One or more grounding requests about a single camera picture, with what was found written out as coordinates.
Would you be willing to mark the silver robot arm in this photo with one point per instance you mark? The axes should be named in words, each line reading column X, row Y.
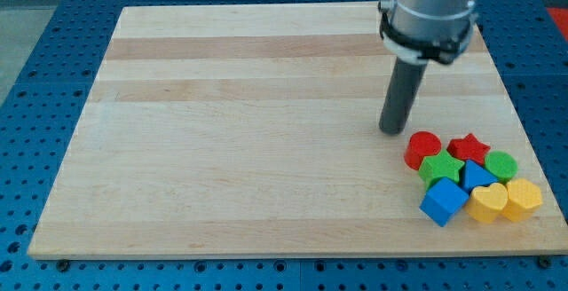
column 419, row 31

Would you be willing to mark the yellow hexagon block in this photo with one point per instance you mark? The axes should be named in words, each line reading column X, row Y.
column 524, row 198

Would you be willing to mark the light wooden board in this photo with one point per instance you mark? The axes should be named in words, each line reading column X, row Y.
column 251, row 131

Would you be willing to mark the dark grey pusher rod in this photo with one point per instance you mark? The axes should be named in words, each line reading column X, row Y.
column 402, row 90

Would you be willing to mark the red cylinder block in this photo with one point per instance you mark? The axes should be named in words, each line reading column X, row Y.
column 420, row 145

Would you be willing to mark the green star block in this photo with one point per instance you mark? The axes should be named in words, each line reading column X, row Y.
column 442, row 165

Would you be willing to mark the blue cube block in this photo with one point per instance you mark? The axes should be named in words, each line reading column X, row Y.
column 443, row 201

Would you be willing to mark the red star block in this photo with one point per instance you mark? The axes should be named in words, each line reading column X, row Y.
column 469, row 148

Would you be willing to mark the blue triangle block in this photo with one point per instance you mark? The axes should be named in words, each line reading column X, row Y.
column 473, row 175

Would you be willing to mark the yellow heart block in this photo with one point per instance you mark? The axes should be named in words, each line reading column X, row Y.
column 486, row 203

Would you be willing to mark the green cylinder block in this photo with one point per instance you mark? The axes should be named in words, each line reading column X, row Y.
column 502, row 165

